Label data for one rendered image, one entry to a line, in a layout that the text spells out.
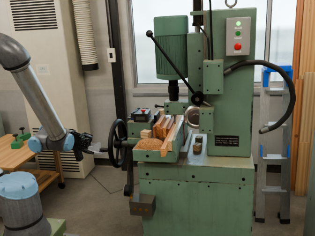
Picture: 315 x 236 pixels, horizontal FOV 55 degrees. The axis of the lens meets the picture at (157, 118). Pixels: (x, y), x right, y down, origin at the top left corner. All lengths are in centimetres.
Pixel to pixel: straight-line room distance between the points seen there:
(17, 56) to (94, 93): 190
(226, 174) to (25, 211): 90
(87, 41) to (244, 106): 179
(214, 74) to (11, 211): 101
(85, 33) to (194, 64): 158
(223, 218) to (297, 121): 136
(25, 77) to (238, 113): 98
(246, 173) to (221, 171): 12
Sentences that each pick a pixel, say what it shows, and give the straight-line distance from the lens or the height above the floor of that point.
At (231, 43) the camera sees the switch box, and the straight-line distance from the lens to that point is 141.
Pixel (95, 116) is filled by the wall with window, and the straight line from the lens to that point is 324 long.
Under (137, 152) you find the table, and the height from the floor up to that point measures 88.
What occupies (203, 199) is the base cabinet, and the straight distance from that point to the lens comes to 161.
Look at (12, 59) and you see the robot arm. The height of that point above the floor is 137.
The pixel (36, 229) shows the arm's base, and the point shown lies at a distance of 139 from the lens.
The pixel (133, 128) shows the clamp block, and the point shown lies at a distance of 169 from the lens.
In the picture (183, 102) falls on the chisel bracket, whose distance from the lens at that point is 161.
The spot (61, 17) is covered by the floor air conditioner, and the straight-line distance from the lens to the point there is 288.
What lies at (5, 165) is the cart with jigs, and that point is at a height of 53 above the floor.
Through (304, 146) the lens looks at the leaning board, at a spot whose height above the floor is 45.
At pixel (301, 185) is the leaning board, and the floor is 10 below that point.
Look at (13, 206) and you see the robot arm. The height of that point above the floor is 84.
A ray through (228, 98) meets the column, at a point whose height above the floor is 111.
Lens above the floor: 148
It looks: 17 degrees down
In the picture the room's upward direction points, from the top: 3 degrees counter-clockwise
